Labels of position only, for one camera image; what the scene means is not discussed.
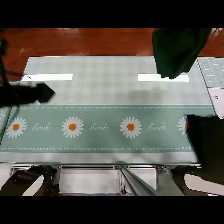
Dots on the dark green garment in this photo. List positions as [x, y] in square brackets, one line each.
[176, 50]

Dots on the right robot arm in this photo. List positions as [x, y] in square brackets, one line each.
[207, 150]

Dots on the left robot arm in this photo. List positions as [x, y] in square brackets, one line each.
[24, 95]

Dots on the silver frame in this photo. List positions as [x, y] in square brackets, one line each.
[139, 186]

